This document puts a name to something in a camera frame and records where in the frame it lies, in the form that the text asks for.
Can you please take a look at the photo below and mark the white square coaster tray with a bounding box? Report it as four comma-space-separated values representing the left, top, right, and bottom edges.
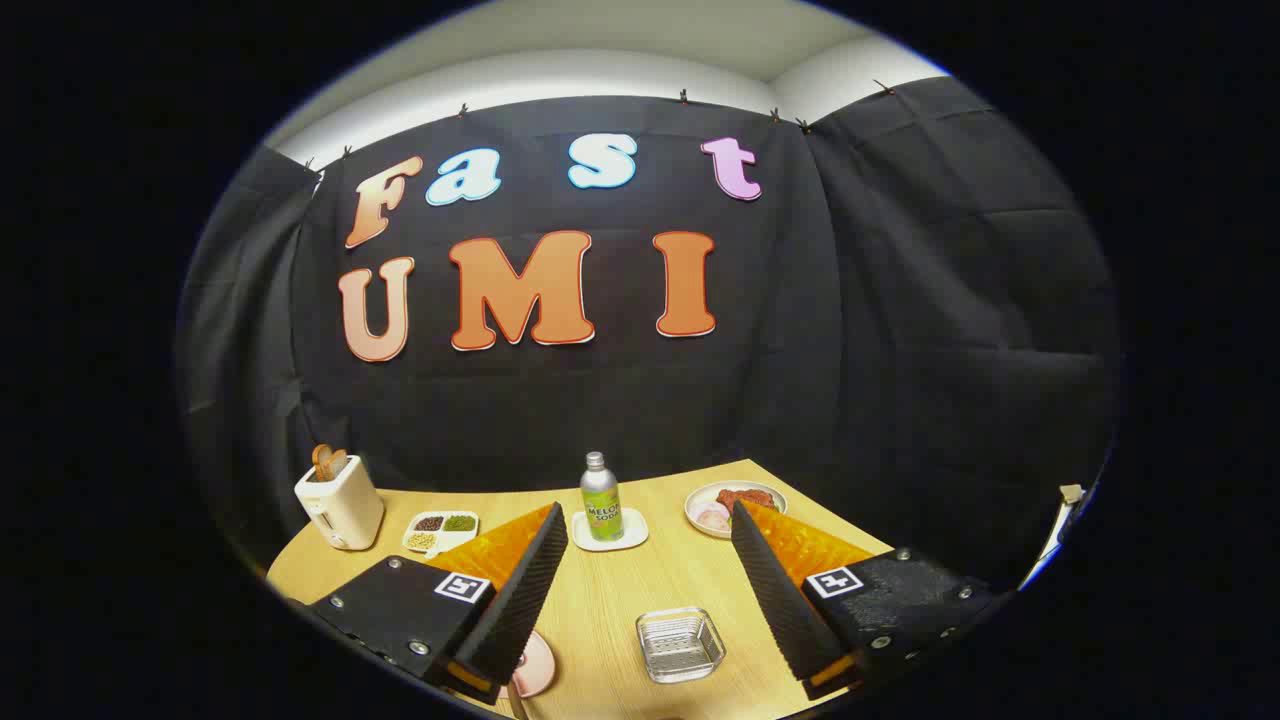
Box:
571, 507, 650, 553

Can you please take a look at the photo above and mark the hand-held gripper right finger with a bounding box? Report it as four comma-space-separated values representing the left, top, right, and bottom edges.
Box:
730, 500, 1001, 701

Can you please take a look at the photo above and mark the white divided snack dish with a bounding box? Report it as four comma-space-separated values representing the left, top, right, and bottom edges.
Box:
402, 510, 480, 559

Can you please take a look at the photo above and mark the pink round plate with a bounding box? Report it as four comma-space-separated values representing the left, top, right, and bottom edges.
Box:
510, 630, 557, 699

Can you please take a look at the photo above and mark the metal wire basket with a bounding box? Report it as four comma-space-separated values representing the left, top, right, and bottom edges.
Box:
636, 607, 727, 685

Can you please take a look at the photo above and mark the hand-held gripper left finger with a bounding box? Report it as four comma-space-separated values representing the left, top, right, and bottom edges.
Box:
305, 502, 569, 706

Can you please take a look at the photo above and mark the green soda bottle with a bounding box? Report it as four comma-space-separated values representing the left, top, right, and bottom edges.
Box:
580, 451, 624, 543

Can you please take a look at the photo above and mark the cream toaster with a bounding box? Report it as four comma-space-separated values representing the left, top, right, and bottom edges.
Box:
294, 455, 386, 551

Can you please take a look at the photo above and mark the white oval bowl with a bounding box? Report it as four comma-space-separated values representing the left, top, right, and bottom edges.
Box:
684, 481, 788, 541

